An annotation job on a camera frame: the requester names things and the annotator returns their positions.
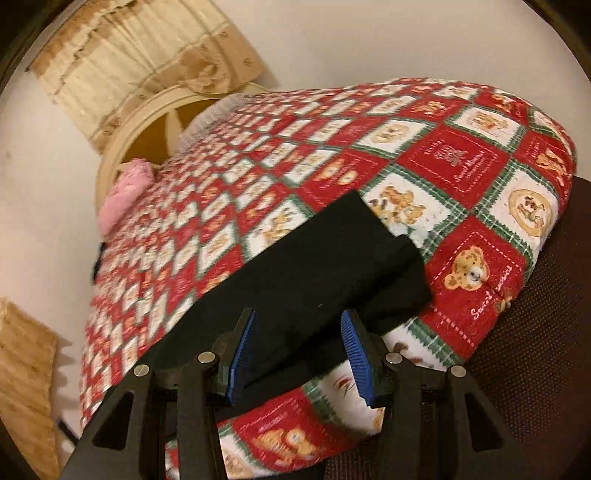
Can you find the cream wooden headboard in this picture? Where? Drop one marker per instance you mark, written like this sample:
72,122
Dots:
138,120

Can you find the beige patterned curtain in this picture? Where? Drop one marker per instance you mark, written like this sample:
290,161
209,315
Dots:
23,369
115,60

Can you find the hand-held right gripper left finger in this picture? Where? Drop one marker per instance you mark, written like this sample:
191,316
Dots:
241,355

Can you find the dark brown mesh chair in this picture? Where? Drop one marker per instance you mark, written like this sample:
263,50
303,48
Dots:
545,346

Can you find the white striped pillow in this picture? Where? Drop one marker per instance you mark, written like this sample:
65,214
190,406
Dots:
207,117

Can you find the small black object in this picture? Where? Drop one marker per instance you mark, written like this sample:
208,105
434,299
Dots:
98,265

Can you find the pink pillow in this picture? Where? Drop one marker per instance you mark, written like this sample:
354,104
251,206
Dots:
124,194

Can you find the red bear-printed blanket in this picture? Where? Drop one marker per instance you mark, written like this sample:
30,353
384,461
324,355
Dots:
461,184

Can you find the black pants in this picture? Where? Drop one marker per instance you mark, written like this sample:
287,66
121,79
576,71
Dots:
300,277

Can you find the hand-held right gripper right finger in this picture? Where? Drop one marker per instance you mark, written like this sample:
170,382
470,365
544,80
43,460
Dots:
356,355

